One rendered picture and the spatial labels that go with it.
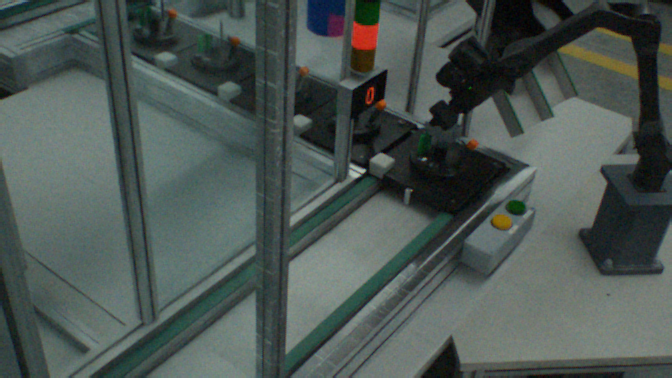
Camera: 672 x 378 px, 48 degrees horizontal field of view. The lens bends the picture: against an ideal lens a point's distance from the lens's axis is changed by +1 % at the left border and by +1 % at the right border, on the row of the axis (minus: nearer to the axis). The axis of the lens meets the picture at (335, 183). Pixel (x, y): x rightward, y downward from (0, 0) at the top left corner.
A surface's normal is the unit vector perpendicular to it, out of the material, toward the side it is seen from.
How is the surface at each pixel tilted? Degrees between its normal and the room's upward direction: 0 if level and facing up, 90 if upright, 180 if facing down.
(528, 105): 45
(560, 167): 0
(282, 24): 90
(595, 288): 0
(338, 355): 0
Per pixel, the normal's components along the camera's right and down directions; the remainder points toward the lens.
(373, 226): 0.07, -0.80
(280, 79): 0.79, 0.40
